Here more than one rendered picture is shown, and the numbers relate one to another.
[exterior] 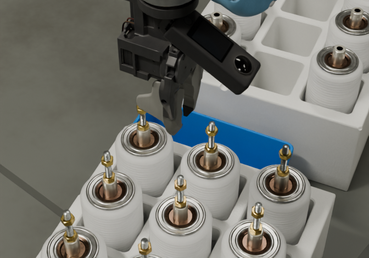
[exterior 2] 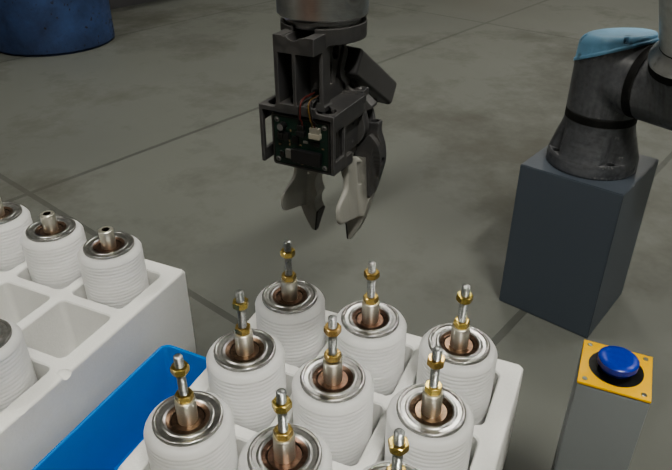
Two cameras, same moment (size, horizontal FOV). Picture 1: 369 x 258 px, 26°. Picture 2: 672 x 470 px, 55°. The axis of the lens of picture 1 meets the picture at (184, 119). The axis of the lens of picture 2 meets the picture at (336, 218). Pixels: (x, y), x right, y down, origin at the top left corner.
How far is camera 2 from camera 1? 1.01 m
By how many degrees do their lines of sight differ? 68
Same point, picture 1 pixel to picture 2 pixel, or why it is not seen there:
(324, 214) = not seen: hidden behind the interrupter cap
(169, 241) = (370, 392)
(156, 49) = (359, 97)
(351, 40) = (76, 237)
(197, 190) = (279, 375)
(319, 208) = not seen: hidden behind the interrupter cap
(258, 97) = (102, 342)
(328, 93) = (138, 272)
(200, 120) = (78, 437)
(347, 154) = (185, 310)
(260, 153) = (146, 392)
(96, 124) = not seen: outside the picture
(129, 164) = (224, 443)
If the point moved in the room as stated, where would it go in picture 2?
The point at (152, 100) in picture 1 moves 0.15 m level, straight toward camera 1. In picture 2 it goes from (350, 193) to (513, 190)
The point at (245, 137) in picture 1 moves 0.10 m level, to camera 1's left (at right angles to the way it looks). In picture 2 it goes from (127, 393) to (105, 450)
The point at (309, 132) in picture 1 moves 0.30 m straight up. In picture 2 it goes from (154, 324) to (123, 149)
